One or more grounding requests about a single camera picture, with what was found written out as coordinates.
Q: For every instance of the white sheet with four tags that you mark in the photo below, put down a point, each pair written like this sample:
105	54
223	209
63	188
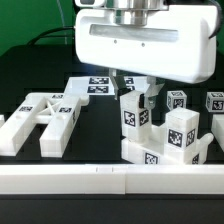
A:
95	85

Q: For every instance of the white part at right edge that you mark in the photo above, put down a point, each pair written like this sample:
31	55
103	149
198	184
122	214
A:
217	129

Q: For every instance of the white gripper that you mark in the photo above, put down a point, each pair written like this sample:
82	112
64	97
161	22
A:
175	44

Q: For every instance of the white part at edge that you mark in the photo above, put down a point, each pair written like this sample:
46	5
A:
1	120
217	129

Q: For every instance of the white chair seat part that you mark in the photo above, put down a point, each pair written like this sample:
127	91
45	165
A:
155	152

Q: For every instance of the white tagged cube block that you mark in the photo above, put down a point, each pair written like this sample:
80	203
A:
215	101
176	99

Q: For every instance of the white front rail fixture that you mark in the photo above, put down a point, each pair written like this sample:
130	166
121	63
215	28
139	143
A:
112	179

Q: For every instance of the white chair back frame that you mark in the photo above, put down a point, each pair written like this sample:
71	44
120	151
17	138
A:
57	111

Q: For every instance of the white right tagged cube block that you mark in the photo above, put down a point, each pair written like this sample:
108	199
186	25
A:
215	101

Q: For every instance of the white part at left edge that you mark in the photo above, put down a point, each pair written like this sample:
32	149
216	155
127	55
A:
1	120

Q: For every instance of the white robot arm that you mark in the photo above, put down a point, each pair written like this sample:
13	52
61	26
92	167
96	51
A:
135	12

